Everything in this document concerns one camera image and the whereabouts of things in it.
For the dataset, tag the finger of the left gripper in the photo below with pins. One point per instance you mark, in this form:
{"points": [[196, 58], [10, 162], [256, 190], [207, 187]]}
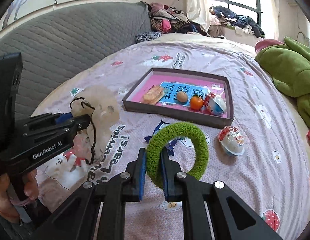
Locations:
{"points": [[47, 119], [39, 134]]}

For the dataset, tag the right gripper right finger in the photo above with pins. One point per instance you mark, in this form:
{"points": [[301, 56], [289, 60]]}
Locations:
{"points": [[210, 211]]}

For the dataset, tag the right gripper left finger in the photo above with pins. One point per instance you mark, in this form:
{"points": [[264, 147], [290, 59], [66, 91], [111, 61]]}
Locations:
{"points": [[97, 211]]}

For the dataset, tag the beige mesh drawstring pouch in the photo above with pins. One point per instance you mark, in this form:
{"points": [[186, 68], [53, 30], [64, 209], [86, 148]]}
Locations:
{"points": [[100, 104]]}

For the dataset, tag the surprise egg toy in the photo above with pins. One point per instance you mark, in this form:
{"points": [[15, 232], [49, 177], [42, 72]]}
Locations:
{"points": [[215, 104], [232, 141]]}

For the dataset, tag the blue snack packet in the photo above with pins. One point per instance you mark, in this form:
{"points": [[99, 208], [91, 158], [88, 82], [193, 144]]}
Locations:
{"points": [[165, 136]]}

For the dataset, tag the orange packaged cracker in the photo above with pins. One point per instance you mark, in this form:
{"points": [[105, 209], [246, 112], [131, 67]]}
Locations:
{"points": [[153, 96]]}

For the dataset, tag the brown shallow cardboard tray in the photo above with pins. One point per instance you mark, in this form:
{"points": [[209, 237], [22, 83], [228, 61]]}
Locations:
{"points": [[198, 118]]}

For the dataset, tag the orange tangerine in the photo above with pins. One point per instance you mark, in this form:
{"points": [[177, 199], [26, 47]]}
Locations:
{"points": [[196, 102]]}

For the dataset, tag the walnut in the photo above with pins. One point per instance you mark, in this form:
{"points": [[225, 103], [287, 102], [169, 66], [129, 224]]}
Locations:
{"points": [[182, 97]]}

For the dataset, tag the person's left hand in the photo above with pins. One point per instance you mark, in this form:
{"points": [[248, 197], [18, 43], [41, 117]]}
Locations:
{"points": [[8, 197]]}

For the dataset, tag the pink strawberry bedsheet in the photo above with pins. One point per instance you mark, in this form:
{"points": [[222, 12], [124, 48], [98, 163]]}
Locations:
{"points": [[272, 176]]}

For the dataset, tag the grey quilted headboard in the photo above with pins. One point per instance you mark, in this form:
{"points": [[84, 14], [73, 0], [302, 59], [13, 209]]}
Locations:
{"points": [[60, 44]]}

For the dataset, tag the dark patterned cloth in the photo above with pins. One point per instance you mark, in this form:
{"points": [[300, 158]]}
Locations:
{"points": [[147, 36]]}

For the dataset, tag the pink and blue book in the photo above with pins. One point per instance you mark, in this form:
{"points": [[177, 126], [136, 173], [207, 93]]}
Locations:
{"points": [[178, 90]]}

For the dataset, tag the pile of clothes left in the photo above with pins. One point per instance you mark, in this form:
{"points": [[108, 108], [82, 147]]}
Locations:
{"points": [[166, 19]]}

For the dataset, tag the green plush blanket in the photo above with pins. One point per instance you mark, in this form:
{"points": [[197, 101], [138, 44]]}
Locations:
{"points": [[289, 66]]}

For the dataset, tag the pink pillow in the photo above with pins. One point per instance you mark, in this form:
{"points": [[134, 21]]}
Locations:
{"points": [[264, 43]]}

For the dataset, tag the white curtain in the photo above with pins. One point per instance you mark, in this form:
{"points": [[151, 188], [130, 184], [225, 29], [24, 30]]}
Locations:
{"points": [[198, 11]]}

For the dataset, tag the pile of clothes on sill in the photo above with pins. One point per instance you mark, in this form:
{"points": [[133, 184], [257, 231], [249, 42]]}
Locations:
{"points": [[224, 16]]}

